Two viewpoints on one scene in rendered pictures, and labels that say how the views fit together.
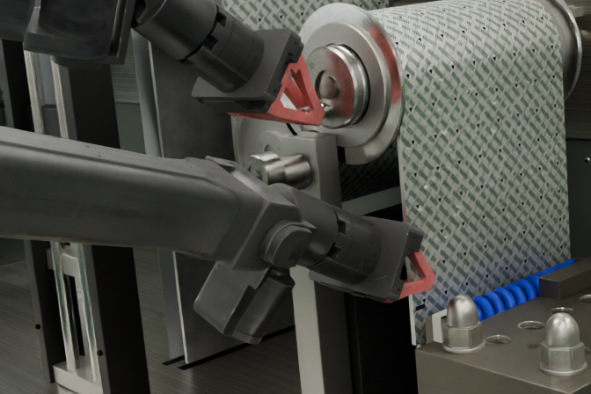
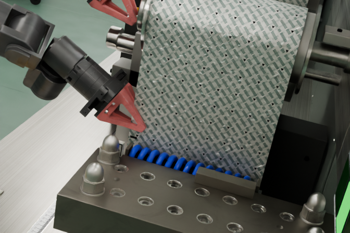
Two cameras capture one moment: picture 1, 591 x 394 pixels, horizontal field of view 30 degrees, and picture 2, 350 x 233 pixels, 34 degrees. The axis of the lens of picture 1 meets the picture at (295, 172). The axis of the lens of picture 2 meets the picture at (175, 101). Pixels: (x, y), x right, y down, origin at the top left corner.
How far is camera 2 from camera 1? 92 cm
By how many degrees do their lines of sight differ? 48
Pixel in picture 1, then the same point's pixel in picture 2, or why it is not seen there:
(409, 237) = (98, 92)
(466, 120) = (195, 61)
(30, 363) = not seen: hidden behind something
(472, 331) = (103, 153)
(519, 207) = (224, 128)
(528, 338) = (128, 177)
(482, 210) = (193, 114)
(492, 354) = not seen: hidden behind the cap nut
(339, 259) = (71, 82)
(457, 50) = (202, 21)
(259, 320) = (39, 89)
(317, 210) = (64, 54)
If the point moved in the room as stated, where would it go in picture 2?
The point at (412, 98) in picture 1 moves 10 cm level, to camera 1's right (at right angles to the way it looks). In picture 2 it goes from (157, 31) to (196, 54)
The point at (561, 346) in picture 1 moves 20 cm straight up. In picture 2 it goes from (85, 177) to (102, 46)
